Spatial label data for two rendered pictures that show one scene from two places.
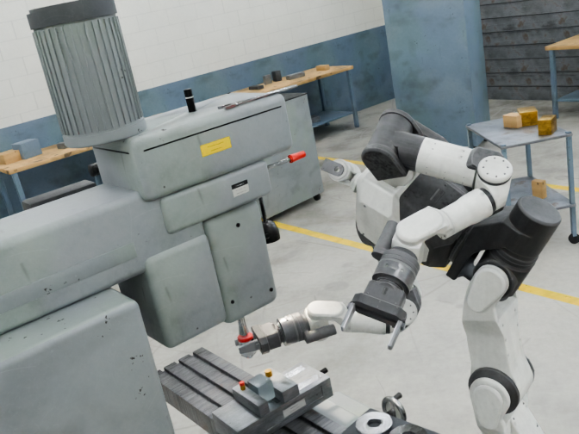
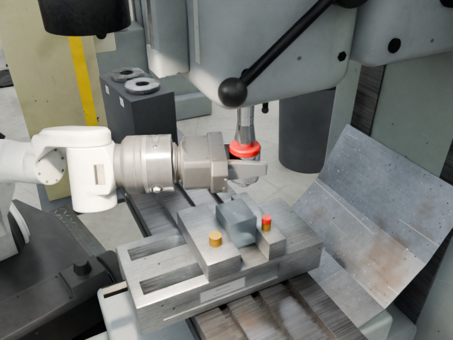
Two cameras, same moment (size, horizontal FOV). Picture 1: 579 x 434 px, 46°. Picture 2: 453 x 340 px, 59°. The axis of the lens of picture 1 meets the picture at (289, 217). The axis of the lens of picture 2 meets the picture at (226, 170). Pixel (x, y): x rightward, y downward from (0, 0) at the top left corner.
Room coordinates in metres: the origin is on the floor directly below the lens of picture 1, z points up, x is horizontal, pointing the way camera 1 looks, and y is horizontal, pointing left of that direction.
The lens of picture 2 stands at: (2.36, 0.24, 1.51)
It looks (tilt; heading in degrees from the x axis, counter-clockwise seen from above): 33 degrees down; 188
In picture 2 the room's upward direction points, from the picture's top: straight up
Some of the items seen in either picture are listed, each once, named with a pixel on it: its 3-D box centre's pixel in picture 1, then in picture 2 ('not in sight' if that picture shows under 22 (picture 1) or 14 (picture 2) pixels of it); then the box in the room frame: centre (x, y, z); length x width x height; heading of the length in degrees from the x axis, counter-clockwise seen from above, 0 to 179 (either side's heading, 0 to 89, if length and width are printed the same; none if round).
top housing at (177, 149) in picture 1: (194, 141); not in sight; (1.82, 0.21, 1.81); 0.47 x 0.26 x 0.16; 125
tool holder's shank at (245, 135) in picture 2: (240, 319); (245, 110); (1.83, 0.20, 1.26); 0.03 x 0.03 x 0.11
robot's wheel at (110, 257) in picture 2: not in sight; (116, 280); (1.53, -0.23, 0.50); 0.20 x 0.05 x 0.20; 49
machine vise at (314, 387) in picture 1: (272, 398); (220, 249); (1.83, 0.16, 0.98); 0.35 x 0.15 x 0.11; 123
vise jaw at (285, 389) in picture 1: (277, 384); (207, 239); (1.84, 0.14, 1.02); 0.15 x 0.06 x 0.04; 33
